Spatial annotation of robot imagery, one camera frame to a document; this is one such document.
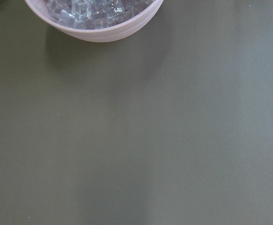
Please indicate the pink bowl with ice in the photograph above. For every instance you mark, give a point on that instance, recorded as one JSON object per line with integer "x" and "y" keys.
{"x": 96, "y": 20}

